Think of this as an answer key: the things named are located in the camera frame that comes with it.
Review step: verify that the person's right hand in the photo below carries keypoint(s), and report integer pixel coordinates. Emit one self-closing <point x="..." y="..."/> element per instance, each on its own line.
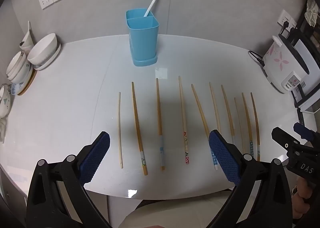
<point x="303" y="194"/>

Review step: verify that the plain pale wooden chopstick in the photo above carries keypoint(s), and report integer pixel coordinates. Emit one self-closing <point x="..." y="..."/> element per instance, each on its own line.
<point x="239" y="125"/>

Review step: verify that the blue patterned bowl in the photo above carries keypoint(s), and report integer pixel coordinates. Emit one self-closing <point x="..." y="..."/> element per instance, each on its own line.
<point x="21" y="86"/>

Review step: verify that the white plate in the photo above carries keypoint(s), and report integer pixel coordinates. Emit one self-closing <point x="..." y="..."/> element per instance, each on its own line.
<point x="51" y="61"/>

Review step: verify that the white crumpled cloth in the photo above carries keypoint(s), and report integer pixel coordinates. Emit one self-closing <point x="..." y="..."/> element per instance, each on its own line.
<point x="312" y="10"/>

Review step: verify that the stacked white bowls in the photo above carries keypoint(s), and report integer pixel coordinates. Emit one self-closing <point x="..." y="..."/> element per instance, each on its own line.
<point x="16" y="66"/>

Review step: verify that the white floral rice cooker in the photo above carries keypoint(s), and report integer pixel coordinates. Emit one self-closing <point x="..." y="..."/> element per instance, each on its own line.
<point x="277" y="60"/>

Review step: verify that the white tray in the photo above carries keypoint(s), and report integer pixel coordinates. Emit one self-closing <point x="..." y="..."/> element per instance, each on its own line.
<point x="310" y="105"/>

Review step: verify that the black metal rack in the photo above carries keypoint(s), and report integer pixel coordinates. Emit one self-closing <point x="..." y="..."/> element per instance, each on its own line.
<point x="298" y="99"/>

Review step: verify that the brown chopstick blue patterned end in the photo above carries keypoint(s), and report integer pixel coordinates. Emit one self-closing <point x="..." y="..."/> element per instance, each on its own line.
<point x="251" y="146"/>
<point x="162" y="153"/>

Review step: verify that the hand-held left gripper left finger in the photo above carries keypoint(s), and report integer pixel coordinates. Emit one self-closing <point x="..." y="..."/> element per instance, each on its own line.
<point x="96" y="158"/>

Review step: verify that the white wall socket with plug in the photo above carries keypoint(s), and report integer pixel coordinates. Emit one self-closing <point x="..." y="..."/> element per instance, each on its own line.
<point x="283" y="16"/>

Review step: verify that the blue plastic chopstick holder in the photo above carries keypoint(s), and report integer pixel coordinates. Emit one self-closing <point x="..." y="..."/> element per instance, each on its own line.
<point x="143" y="40"/>

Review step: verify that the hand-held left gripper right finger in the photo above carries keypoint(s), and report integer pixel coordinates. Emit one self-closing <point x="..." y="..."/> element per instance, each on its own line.
<point x="222" y="158"/>

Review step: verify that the dark brown patterned chopstick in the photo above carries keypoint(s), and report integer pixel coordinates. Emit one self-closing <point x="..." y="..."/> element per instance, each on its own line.
<point x="258" y="150"/>

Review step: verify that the patterned ceramic bowl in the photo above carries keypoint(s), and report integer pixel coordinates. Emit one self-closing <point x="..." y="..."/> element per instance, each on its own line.
<point x="4" y="100"/>

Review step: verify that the wooden chopstick red patterned end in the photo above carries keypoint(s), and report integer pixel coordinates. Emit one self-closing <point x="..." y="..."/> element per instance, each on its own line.
<point x="186" y="148"/>

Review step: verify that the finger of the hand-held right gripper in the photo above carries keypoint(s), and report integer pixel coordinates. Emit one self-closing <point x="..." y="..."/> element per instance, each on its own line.
<point x="305" y="131"/>
<point x="283" y="139"/>

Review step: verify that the black plug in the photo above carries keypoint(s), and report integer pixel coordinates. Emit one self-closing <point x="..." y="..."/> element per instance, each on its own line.
<point x="285" y="26"/>

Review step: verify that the wooden chopstick green patterned end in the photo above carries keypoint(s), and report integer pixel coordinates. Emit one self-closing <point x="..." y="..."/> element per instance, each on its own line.
<point x="143" y="161"/>

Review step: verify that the wooden chopstick blue patterned end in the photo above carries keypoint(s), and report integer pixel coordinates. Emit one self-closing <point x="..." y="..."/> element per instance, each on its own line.
<point x="200" y="111"/>

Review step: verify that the tan wooden chopstick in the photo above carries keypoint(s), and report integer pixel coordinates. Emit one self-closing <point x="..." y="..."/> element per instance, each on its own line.
<point x="215" y="108"/>

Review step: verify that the wooden chopstick pale floral end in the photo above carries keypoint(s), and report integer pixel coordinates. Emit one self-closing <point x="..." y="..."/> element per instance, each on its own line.
<point x="228" y="115"/>

